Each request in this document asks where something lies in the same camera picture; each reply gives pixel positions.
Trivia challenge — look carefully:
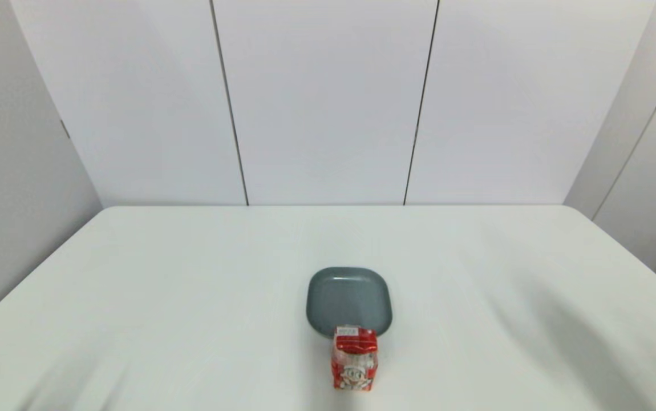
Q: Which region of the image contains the red milk carton with cartoon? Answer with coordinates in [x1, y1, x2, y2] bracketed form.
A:
[331, 325, 379, 392]

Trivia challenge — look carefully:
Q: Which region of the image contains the grey square plate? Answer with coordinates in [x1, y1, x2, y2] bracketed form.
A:
[306, 267, 392, 339]

